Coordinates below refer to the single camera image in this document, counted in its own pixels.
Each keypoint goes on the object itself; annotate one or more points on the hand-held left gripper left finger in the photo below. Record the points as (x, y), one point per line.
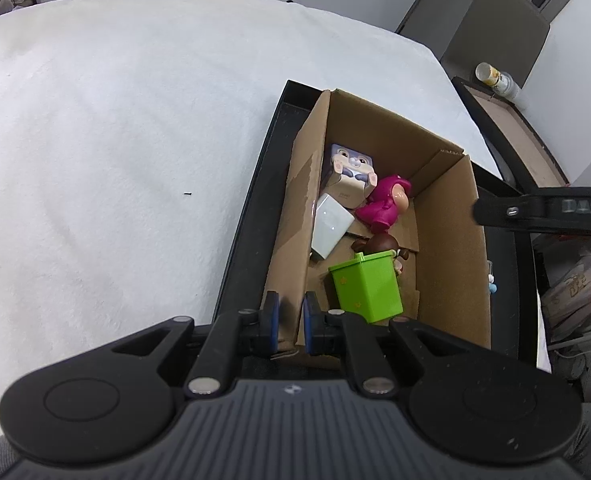
(274, 322)

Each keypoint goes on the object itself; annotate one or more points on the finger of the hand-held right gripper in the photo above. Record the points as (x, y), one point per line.
(550, 210)

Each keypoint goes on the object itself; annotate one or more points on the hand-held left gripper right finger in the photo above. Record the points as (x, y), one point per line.
(308, 325)

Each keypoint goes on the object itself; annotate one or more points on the green toy bin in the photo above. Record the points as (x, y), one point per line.
(368, 287)

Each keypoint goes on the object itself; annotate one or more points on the small white box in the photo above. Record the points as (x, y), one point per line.
(330, 225)

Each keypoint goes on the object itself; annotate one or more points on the brown toy figure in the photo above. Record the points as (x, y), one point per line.
(378, 244)

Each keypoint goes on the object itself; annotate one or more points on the brown cardboard box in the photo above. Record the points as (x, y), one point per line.
(450, 270)

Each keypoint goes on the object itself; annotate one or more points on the black tray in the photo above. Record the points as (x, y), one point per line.
(506, 320)

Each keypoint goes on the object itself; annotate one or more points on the pink toy figure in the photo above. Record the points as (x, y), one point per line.
(383, 205)

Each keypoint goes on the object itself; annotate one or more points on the rabbit print cube box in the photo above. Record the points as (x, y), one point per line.
(348, 162)

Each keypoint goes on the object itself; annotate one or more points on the pile of plastic bags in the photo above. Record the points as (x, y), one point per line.
(575, 285)

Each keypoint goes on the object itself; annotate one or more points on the wooden bedside table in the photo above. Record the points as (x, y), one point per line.
(520, 130)

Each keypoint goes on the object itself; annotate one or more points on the small blue white figure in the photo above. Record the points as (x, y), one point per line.
(492, 287)

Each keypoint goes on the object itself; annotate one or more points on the clear plastic cup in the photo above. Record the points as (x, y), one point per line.
(508, 88)

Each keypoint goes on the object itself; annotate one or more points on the white and yellow can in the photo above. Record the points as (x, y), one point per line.
(488, 74)

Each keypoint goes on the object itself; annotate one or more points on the grey headboard panel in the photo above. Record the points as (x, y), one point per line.
(495, 25)

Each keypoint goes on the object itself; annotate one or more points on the white bed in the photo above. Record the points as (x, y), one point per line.
(100, 135)

